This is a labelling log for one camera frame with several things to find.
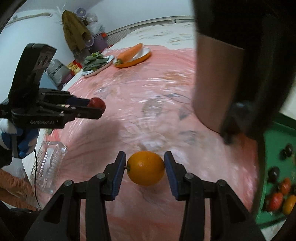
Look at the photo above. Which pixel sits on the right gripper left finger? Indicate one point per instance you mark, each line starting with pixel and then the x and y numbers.
pixel 60 218

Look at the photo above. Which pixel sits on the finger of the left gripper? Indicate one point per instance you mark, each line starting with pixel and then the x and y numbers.
pixel 61 97
pixel 72 112

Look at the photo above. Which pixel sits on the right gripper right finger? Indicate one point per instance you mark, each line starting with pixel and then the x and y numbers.
pixel 229 218

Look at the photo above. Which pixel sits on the red apple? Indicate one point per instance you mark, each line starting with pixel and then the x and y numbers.
pixel 285 186
pixel 274 202
pixel 98 103

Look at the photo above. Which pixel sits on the orange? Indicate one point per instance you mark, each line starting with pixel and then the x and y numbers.
pixel 288 205
pixel 145 168

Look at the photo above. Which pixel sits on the dark plum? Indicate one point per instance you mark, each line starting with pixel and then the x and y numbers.
pixel 286 152
pixel 273 174

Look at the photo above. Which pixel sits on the blue gloved left hand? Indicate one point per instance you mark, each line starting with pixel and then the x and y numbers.
pixel 16 142

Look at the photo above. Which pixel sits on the grey bag with lettering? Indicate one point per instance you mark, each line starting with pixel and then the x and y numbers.
pixel 57 71

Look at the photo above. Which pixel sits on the pile of green leaves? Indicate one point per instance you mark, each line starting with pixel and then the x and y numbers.
pixel 93 60

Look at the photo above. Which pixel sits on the white plate with greens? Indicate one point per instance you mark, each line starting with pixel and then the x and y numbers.
pixel 103 66

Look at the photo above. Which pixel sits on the clear glass square dish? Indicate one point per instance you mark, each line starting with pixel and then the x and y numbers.
pixel 46 168

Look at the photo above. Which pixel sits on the purple bin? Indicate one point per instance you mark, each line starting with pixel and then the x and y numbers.
pixel 99 44

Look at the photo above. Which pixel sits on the olive hanging coat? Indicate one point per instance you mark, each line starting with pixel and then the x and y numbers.
pixel 75 31

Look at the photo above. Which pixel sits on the green tray box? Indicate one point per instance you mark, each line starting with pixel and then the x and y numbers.
pixel 276 159

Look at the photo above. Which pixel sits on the orange carrot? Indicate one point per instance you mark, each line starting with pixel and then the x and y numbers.
pixel 128 54

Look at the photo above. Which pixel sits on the small white fan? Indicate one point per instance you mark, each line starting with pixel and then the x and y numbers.
pixel 81 12

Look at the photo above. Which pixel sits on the orange rimmed white plate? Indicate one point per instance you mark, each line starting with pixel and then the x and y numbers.
pixel 140 57

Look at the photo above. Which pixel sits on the floral bed quilt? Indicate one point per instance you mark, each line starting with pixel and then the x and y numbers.
pixel 161 32

